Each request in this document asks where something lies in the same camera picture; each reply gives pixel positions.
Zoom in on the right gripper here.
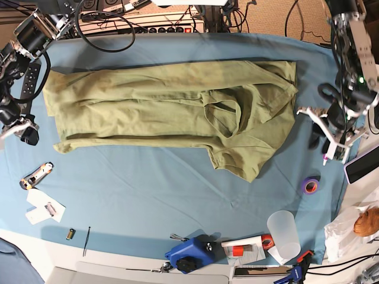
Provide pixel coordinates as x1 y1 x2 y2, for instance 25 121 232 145
1 97 39 146

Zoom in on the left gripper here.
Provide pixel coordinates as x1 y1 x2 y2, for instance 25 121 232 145
297 84 368 164

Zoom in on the olive green t-shirt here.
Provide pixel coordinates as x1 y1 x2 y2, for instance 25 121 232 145
43 60 298 182

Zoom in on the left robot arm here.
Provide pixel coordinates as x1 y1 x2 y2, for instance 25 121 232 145
297 1 378 163

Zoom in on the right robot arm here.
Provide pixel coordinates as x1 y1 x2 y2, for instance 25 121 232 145
1 1 75 146

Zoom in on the black remote control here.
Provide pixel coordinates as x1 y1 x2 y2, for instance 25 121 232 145
20 60 41 104

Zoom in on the purple glue tube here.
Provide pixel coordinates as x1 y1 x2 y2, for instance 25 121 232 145
323 154 328 166

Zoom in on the smartphone in lilac case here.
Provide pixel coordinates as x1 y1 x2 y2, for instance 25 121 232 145
344 151 378 184

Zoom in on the orange grey utility knife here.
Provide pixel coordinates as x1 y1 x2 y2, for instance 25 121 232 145
20 162 54 190

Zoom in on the purple tape roll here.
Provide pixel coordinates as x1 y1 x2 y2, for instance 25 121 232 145
301 175 320 195

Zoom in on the brown round object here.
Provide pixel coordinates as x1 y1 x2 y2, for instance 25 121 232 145
354 207 378 237

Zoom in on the translucent plastic cup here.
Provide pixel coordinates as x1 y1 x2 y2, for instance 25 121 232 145
267 210 301 260

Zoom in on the white plastic bag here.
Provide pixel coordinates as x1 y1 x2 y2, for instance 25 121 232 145
325 202 378 263

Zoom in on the small green battery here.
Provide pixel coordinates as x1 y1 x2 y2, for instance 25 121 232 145
66 228 76 240

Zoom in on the red tape roll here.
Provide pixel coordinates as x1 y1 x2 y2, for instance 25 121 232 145
261 234 275 250

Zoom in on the blue black clamp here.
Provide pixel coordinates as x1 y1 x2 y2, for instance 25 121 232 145
274 250 314 284

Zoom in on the white power strip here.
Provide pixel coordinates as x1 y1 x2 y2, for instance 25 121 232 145
79 11 205 36

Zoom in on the blue plastic device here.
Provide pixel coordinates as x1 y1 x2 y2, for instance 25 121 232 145
165 234 216 274

